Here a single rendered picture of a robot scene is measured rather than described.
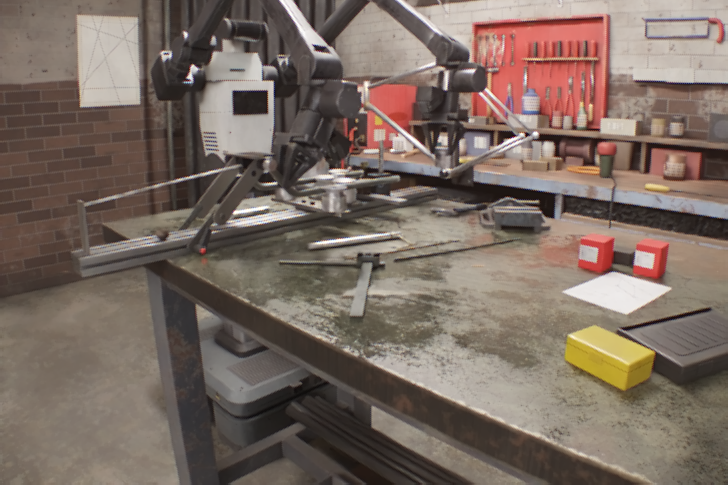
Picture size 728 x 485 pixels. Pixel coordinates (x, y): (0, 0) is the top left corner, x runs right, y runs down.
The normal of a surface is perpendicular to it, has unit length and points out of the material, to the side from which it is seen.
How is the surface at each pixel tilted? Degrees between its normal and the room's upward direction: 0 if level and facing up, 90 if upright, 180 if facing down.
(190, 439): 90
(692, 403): 0
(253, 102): 90
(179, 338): 90
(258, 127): 90
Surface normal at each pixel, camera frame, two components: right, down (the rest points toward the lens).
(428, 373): 0.00, -0.98
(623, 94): -0.71, 0.15
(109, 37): 0.71, 0.15
